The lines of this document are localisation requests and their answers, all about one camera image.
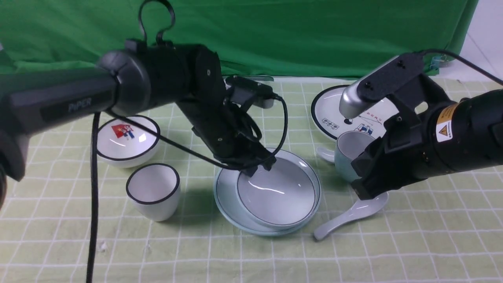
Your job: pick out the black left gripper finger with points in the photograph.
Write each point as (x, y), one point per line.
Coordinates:
(268, 164)
(250, 171)

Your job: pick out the white printed ceramic spoon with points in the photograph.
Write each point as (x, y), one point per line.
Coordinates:
(325, 154)

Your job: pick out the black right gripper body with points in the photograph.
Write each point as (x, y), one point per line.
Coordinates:
(407, 153)

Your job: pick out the white bowl with flag print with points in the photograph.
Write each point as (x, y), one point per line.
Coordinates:
(124, 145)

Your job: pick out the light blue ceramic spoon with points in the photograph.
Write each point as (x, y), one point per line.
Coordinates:
(361, 209)

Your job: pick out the teal binder clip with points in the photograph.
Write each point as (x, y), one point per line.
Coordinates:
(438, 62)

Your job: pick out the black-rimmed cartoon plate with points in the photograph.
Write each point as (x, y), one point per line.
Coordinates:
(325, 114)

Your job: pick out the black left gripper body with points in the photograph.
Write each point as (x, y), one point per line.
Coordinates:
(229, 132)

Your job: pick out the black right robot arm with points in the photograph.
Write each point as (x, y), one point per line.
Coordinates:
(469, 133)

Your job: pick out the light blue cup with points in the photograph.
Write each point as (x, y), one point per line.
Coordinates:
(348, 147)

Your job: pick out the green checkered tablecloth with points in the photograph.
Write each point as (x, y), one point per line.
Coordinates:
(444, 230)

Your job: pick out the green backdrop cloth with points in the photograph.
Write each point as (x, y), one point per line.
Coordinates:
(319, 38)

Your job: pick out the light blue large plate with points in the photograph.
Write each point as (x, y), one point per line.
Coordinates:
(231, 207)

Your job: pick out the white black-rimmed bicycle cup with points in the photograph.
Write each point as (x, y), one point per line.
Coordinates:
(155, 191)

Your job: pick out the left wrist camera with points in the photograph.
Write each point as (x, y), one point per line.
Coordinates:
(247, 92)

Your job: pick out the light blue shallow bowl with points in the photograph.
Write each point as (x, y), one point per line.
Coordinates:
(282, 196)

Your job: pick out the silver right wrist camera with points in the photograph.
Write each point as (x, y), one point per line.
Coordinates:
(385, 80)

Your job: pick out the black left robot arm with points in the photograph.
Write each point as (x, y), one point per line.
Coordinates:
(130, 81)

